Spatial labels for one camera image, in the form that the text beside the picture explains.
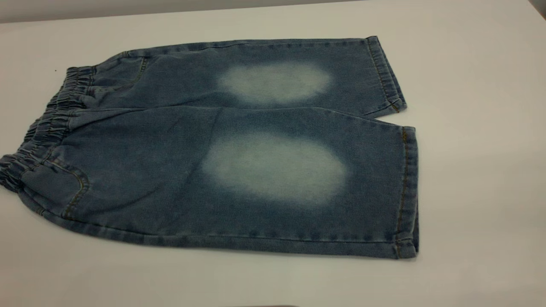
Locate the blue denim shorts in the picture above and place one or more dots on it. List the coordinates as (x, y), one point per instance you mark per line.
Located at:
(170, 162)

